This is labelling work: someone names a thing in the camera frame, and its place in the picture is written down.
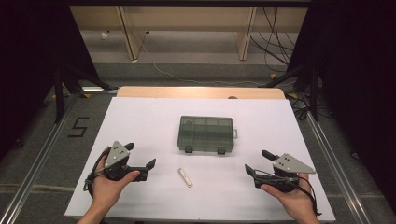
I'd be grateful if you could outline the person's right hand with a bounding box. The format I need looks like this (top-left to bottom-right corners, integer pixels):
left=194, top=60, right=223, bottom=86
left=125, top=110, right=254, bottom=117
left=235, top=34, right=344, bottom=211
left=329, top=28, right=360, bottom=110
left=260, top=173, right=318, bottom=220

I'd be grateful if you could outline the person's left hand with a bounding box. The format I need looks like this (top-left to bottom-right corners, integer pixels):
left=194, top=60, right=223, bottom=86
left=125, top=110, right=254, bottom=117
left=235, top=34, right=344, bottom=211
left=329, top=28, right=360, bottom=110
left=92, top=146, right=141, bottom=210

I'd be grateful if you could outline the light wooden table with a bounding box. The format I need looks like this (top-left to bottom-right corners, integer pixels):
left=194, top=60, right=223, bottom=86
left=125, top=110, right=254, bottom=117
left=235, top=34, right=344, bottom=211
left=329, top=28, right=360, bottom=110
left=116, top=85, right=287, bottom=101

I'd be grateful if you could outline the bundle of black cables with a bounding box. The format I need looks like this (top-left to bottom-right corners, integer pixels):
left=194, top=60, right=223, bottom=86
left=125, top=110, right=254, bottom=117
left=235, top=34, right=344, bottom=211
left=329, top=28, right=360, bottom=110
left=249, top=6, right=297, bottom=75

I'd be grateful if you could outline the white floor cable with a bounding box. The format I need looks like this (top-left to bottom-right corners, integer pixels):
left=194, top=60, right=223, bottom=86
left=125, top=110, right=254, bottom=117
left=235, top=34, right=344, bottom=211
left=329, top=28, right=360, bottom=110
left=133, top=30, right=297, bottom=88

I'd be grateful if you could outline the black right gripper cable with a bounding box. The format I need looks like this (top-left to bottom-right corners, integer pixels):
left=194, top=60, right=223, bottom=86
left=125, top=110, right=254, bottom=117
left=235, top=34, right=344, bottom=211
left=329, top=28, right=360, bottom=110
left=298, top=175, right=323, bottom=217

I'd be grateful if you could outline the white table sheet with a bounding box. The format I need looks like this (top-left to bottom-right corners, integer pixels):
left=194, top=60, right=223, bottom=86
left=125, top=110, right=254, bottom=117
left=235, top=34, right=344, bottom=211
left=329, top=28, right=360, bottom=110
left=64, top=96, right=336, bottom=223

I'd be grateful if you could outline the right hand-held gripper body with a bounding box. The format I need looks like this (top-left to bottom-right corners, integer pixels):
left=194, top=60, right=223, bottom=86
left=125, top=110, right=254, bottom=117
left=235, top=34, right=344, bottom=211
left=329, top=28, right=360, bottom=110
left=263, top=152, right=317, bottom=191

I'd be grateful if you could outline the smoky clear plastic compartment box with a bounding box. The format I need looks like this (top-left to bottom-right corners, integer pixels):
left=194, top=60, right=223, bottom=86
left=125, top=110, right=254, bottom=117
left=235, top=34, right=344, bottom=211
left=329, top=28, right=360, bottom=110
left=177, top=115, right=239, bottom=156

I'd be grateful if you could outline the dark curtain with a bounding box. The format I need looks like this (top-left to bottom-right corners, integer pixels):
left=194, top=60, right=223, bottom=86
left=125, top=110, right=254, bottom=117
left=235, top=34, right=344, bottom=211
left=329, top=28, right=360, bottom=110
left=0, top=0, right=101, bottom=160
left=285, top=0, right=396, bottom=214

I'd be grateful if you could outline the black coiled floor cable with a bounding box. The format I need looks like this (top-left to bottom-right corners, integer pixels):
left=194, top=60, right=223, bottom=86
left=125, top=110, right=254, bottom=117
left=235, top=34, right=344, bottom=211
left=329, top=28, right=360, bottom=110
left=288, top=95, right=313, bottom=121

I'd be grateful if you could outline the aluminium floor rail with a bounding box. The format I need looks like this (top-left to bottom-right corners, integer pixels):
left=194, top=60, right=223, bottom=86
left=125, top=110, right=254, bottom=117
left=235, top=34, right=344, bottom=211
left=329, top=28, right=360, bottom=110
left=0, top=92, right=82, bottom=224
left=305, top=111, right=372, bottom=224

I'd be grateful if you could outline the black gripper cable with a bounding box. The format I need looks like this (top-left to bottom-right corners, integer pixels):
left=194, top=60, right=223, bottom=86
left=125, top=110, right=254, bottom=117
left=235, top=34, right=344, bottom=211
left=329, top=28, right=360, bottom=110
left=298, top=175, right=323, bottom=217
left=82, top=148, right=110, bottom=200

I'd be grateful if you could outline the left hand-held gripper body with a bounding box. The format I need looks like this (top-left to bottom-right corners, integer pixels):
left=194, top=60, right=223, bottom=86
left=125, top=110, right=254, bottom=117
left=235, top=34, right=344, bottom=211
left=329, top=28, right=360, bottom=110
left=103, top=140, right=138, bottom=182

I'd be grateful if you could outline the beige wooden desk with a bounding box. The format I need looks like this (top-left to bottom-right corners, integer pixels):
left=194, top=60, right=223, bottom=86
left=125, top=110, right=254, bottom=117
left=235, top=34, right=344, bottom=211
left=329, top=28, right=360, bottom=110
left=68, top=5, right=309, bottom=62

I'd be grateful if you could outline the black metal stand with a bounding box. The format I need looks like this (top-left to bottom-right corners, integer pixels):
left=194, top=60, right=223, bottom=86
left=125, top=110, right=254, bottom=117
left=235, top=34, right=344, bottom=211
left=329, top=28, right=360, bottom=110
left=51, top=63, right=119, bottom=124
left=257, top=63, right=321, bottom=122

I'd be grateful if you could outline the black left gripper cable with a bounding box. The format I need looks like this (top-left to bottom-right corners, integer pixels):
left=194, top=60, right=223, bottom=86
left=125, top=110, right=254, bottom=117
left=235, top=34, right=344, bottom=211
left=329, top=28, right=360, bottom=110
left=82, top=148, right=110, bottom=200

